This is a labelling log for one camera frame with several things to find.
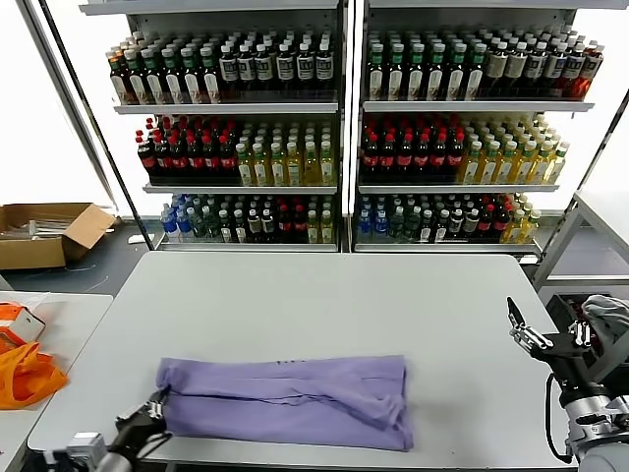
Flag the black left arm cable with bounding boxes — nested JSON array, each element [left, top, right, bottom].
[[132, 431, 174, 456]]

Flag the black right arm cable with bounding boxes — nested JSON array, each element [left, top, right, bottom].
[[544, 372, 580, 464]]

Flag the orange cloth bag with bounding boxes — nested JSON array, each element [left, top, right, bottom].
[[0, 341, 69, 410]]

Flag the grey metal shelf unit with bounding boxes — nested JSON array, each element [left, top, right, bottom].
[[351, 0, 599, 256], [78, 0, 353, 255]]

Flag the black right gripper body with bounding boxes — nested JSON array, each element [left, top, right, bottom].
[[533, 332, 613, 395]]

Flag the white side table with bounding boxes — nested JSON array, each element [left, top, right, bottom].
[[0, 291, 115, 472]]

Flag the orange drink bottle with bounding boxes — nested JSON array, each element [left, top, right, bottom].
[[108, 48, 130, 105]]

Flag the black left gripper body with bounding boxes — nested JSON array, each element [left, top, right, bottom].
[[108, 402, 171, 454]]

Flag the open cardboard box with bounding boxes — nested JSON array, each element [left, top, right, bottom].
[[0, 202, 118, 270]]

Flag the black storage bin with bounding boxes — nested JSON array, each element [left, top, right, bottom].
[[545, 293, 608, 378]]

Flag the orange and white box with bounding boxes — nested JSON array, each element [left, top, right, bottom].
[[0, 302, 48, 345]]

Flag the white frame beam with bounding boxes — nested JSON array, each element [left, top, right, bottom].
[[14, 0, 119, 210]]

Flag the purple t-shirt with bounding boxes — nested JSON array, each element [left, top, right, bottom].
[[155, 354, 415, 451]]

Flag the white metal rack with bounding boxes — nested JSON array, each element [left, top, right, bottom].
[[531, 190, 629, 390]]

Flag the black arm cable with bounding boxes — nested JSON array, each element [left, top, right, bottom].
[[132, 431, 174, 456], [544, 372, 580, 464]]

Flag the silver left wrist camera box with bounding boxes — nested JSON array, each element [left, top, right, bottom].
[[66, 432, 107, 466]]

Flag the red drink bottle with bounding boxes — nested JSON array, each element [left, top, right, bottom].
[[580, 44, 605, 98]]

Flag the red cloth item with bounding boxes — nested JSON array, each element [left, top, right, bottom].
[[564, 298, 604, 356]]

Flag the green-capped dark drink bottle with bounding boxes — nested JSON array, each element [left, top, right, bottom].
[[445, 42, 467, 102], [367, 42, 387, 102], [199, 45, 222, 104], [464, 42, 486, 102], [141, 47, 166, 105], [179, 46, 202, 104], [386, 42, 407, 102], [160, 46, 184, 105], [406, 42, 427, 102], [426, 42, 447, 102], [123, 47, 148, 105]]

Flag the clear plastic packets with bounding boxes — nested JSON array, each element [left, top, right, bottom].
[[7, 214, 68, 241]]

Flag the grey white crumpled cloth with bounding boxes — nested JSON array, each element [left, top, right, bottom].
[[579, 293, 629, 356]]

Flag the dark bottle grey label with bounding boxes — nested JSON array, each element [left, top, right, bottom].
[[505, 41, 528, 97], [543, 42, 567, 97], [524, 41, 547, 97], [237, 43, 257, 94], [218, 43, 240, 94], [314, 40, 335, 92], [562, 43, 587, 98], [486, 41, 508, 97], [295, 41, 315, 92], [275, 42, 296, 93], [256, 43, 275, 93]]

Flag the black frame pole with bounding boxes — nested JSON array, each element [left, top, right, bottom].
[[570, 91, 629, 199], [37, 0, 154, 247]]

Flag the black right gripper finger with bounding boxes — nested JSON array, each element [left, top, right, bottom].
[[570, 319, 597, 350], [506, 296, 553, 352]]

